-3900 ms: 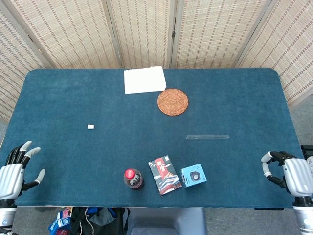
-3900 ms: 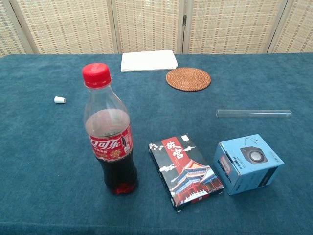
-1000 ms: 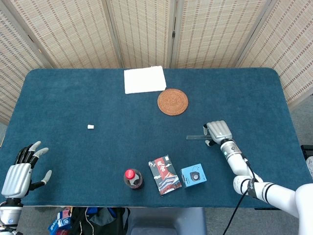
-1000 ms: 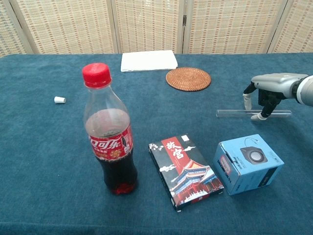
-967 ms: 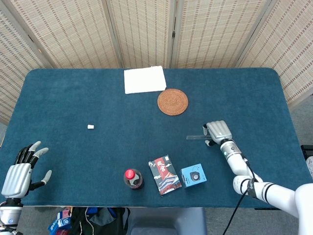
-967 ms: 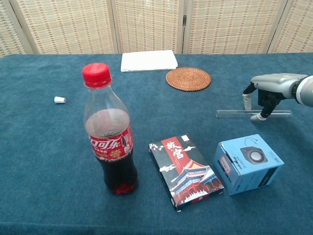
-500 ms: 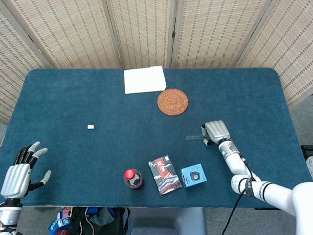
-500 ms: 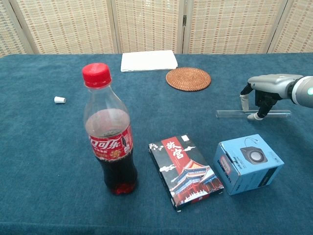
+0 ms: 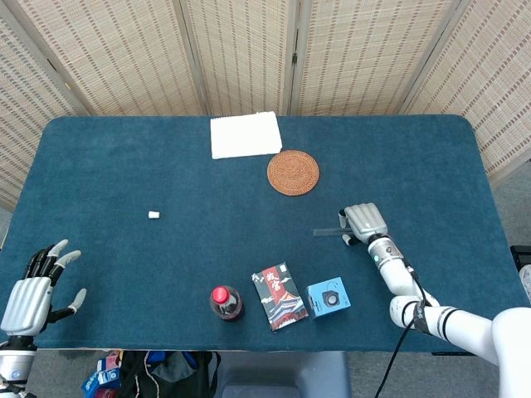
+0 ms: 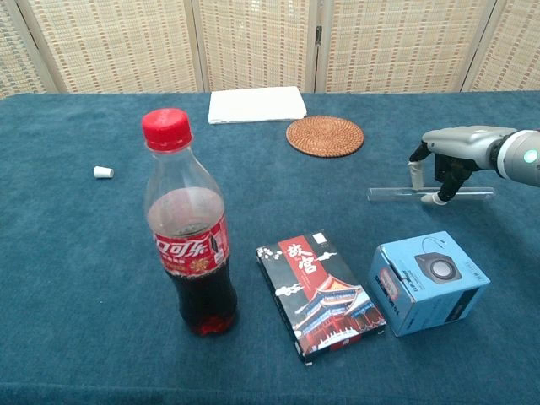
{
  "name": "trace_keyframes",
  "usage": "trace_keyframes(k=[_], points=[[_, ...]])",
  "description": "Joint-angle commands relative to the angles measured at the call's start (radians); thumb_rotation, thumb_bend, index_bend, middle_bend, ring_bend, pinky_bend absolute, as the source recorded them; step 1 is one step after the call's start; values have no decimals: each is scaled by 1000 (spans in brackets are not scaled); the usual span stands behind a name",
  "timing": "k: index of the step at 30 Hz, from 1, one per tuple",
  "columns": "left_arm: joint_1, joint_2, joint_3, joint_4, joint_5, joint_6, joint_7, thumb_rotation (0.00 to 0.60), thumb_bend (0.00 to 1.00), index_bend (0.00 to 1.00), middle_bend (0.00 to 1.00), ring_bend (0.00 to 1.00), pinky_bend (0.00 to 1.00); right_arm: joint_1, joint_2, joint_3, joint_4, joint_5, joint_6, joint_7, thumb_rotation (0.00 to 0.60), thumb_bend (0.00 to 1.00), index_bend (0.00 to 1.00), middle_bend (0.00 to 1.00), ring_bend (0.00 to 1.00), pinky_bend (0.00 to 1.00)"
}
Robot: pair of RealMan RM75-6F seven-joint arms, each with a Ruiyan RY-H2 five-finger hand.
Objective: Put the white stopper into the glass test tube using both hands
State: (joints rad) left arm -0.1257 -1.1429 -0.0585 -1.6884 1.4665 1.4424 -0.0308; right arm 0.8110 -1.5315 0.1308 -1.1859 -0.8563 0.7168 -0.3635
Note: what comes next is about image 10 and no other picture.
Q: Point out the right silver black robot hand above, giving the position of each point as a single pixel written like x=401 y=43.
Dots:
x=460 y=141

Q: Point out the clear glass test tube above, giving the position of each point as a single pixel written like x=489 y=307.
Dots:
x=392 y=194

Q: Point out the small white cap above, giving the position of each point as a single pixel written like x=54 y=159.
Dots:
x=103 y=172

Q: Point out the round woven brown coaster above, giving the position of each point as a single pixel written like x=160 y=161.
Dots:
x=325 y=136

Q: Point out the light blue speaker box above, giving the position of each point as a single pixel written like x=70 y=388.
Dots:
x=426 y=287

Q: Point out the white folded cloth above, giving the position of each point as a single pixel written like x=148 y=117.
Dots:
x=257 y=104

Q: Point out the black red card box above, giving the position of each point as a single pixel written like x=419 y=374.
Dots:
x=320 y=295

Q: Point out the cola bottle with red cap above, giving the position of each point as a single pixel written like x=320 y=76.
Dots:
x=194 y=253

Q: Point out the bamboo folding screen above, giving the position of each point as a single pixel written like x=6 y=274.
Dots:
x=126 y=42

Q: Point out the dark blue table cloth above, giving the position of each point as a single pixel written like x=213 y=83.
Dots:
x=84 y=274

